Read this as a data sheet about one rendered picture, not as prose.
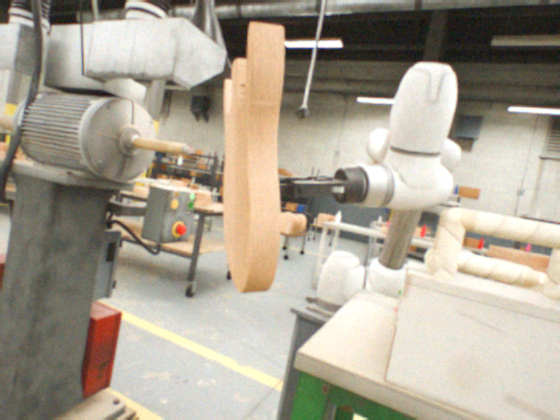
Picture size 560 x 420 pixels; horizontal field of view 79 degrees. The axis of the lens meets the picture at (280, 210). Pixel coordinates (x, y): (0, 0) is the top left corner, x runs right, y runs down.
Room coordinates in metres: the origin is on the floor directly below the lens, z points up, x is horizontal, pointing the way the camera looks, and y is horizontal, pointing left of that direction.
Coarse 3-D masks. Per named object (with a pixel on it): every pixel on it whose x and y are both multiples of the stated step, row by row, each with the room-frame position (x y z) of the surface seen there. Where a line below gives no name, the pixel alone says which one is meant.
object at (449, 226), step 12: (444, 216) 0.51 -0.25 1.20; (444, 228) 0.50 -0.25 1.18; (456, 228) 0.49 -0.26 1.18; (444, 240) 0.50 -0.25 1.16; (456, 240) 0.49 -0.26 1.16; (444, 252) 0.50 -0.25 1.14; (456, 252) 0.49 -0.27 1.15; (444, 264) 0.50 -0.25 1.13; (456, 264) 0.50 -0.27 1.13; (432, 276) 0.51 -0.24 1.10; (444, 276) 0.49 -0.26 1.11
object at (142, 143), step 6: (138, 138) 1.00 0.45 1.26; (144, 138) 0.99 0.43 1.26; (138, 144) 0.99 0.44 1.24; (144, 144) 0.98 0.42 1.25; (150, 144) 0.97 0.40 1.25; (156, 144) 0.96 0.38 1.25; (162, 144) 0.95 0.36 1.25; (168, 144) 0.95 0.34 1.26; (174, 144) 0.94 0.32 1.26; (180, 144) 0.93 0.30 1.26; (186, 144) 0.94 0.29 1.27; (156, 150) 0.97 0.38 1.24; (162, 150) 0.96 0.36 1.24; (168, 150) 0.95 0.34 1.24; (174, 150) 0.94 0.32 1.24; (180, 150) 0.93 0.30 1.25
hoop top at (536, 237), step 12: (456, 216) 0.49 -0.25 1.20; (468, 216) 0.49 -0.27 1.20; (480, 216) 0.49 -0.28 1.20; (492, 216) 0.48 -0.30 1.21; (504, 216) 0.48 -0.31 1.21; (468, 228) 0.49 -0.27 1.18; (480, 228) 0.48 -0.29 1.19; (492, 228) 0.48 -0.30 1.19; (504, 228) 0.47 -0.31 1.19; (516, 228) 0.47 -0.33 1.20; (528, 228) 0.46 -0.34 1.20; (540, 228) 0.46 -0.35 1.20; (552, 228) 0.46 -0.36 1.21; (516, 240) 0.48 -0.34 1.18; (528, 240) 0.47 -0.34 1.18; (540, 240) 0.46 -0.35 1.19; (552, 240) 0.45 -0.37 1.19
